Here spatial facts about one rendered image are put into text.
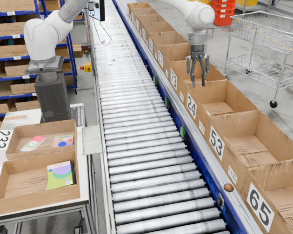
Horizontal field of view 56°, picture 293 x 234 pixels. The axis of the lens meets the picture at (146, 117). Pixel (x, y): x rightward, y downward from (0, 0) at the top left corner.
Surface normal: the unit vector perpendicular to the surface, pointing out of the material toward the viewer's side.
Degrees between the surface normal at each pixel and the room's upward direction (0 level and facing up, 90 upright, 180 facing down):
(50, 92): 90
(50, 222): 0
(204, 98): 89
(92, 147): 0
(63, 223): 0
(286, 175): 89
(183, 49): 90
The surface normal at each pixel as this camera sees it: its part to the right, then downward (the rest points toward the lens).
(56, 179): -0.03, -0.84
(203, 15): 0.17, 0.30
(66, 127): 0.18, 0.52
